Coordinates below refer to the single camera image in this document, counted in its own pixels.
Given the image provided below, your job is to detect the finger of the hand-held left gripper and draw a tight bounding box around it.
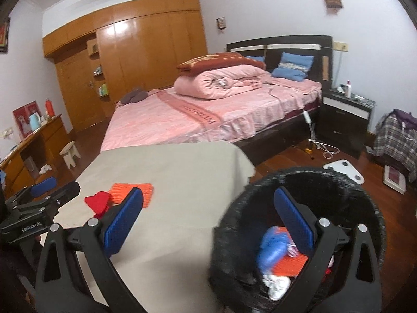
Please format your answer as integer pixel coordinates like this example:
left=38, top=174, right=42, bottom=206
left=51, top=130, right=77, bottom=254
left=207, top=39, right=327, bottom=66
left=3, top=176, right=58, bottom=207
left=12, top=181, right=81, bottom=218

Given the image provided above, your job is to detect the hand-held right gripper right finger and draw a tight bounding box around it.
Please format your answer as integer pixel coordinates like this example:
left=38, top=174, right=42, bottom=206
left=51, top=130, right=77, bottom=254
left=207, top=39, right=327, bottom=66
left=273, top=186, right=382, bottom=313

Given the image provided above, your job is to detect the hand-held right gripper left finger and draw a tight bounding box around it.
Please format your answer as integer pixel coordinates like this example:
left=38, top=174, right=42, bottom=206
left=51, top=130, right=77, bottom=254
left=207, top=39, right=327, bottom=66
left=34, top=186, right=145, bottom=313

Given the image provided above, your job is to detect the blue and white plastic wrapper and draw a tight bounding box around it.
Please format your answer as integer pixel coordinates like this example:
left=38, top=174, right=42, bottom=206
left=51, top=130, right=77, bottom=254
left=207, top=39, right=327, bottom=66
left=256, top=226, right=295, bottom=273

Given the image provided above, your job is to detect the black round waste bin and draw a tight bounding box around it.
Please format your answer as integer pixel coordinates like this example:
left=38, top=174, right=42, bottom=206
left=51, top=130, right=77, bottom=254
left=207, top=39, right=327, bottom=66
left=208, top=167, right=387, bottom=313

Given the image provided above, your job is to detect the red crumpled wrapper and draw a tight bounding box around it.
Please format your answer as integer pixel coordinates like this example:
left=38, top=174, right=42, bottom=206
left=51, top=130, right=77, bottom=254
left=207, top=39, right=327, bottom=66
left=85, top=192, right=113, bottom=218

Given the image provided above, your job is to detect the small white stool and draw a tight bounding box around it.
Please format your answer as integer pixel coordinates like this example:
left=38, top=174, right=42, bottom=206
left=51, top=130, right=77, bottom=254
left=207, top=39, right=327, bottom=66
left=59, top=141, right=82, bottom=169

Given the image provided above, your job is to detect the wooden desk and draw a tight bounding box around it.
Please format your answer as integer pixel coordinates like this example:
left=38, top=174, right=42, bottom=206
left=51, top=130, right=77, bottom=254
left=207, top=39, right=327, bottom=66
left=0, top=114, right=69, bottom=199

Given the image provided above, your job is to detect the red gift box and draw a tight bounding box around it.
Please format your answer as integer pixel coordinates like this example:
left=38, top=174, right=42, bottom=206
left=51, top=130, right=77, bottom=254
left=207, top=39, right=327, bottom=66
left=12, top=102, right=40, bottom=139

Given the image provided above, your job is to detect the beige tablecloth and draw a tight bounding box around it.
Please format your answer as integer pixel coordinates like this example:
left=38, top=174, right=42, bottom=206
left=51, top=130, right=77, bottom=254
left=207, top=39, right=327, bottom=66
left=52, top=142, right=256, bottom=313

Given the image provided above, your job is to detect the white bathroom scale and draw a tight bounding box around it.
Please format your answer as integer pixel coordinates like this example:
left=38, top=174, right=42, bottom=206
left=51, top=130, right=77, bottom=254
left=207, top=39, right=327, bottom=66
left=322, top=159, right=365, bottom=186

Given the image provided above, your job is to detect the black and white nightstand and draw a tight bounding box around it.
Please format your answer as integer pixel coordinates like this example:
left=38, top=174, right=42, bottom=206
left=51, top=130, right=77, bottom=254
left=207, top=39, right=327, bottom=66
left=317, top=88, right=373, bottom=160

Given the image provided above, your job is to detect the white and red floor box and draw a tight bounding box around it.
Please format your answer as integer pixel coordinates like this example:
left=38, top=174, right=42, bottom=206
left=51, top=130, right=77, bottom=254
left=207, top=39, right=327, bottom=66
left=383, top=166, right=408, bottom=194

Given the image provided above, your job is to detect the bed with pink sheet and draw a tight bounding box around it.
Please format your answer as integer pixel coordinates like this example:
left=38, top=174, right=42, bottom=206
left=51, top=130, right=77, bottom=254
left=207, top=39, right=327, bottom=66
left=100, top=35, right=333, bottom=167

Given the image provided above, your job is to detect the purple cloth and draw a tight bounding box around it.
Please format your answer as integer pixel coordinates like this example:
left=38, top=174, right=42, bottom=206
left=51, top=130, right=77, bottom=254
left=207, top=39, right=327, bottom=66
left=121, top=86, right=149, bottom=104

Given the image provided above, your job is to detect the plaid clothing pile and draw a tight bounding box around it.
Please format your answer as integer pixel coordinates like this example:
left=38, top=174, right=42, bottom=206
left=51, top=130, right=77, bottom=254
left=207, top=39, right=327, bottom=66
left=373, top=109, right=417, bottom=183

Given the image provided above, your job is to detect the large blue pillow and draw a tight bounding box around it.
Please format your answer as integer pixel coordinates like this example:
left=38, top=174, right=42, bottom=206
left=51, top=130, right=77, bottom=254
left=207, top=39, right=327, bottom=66
left=271, top=52, right=315, bottom=81

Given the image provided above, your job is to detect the folded pink quilt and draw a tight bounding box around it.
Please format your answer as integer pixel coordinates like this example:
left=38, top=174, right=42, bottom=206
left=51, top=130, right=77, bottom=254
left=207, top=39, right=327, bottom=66
left=174, top=65, right=272, bottom=100

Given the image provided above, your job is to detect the wooden wardrobe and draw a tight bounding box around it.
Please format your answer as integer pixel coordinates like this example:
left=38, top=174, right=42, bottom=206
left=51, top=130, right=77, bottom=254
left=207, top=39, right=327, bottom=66
left=42, top=0, right=209, bottom=134

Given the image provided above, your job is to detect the folded red patterned blanket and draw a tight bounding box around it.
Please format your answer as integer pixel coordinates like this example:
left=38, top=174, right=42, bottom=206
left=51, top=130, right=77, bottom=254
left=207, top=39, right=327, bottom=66
left=177, top=52, right=267, bottom=76

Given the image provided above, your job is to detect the white power cable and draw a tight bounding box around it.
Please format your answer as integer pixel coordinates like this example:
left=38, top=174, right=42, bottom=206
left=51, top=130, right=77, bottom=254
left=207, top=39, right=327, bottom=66
left=303, top=111, right=340, bottom=160

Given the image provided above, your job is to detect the framed red wall picture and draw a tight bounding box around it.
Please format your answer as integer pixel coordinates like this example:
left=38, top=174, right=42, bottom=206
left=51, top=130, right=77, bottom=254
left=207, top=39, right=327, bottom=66
left=0, top=18, right=11, bottom=53

